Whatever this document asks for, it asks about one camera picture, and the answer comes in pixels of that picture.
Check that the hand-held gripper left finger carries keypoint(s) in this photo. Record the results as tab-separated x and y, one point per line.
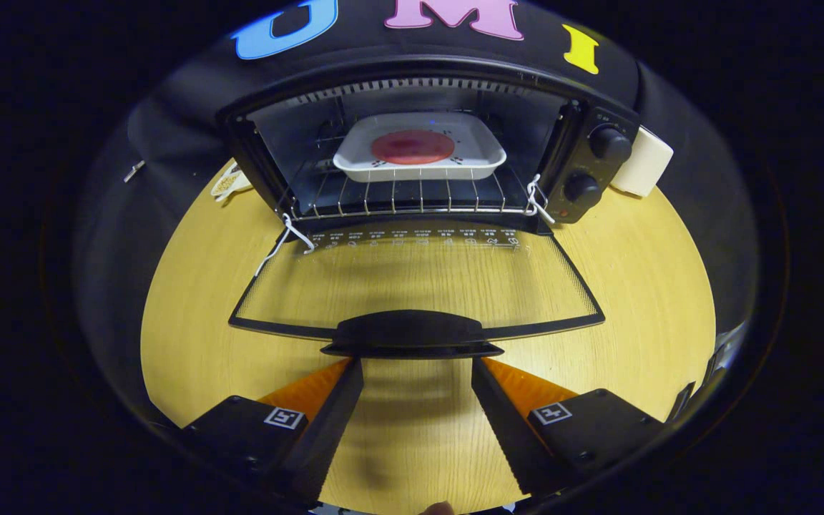
326	443

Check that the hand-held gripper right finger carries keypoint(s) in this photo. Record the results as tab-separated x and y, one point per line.
505	436

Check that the black toaster oven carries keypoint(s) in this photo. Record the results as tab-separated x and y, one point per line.
598	186

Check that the white square floral plate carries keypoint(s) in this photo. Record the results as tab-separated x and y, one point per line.
355	161

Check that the pink ham slice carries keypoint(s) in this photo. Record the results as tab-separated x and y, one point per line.
412	146

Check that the white pop-up toaster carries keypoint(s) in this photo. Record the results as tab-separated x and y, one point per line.
644	161

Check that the small white dish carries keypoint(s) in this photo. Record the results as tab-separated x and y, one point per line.
229	184

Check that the small metal clip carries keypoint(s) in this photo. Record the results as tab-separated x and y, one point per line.
133	171

